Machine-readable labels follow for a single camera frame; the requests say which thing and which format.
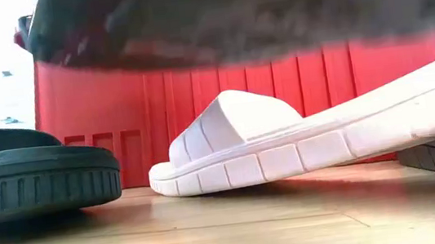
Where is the white foam slide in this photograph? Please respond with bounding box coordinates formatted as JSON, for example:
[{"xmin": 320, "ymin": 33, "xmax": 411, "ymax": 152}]
[{"xmin": 138, "ymin": 54, "xmax": 435, "ymax": 201}]

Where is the red plastic bin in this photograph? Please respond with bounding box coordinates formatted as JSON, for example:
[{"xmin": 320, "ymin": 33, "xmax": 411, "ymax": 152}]
[{"xmin": 11, "ymin": 0, "xmax": 435, "ymax": 202}]

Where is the black flip-flop white stripe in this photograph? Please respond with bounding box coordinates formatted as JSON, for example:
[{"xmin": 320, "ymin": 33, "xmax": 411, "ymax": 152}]
[{"xmin": 21, "ymin": 0, "xmax": 435, "ymax": 90}]

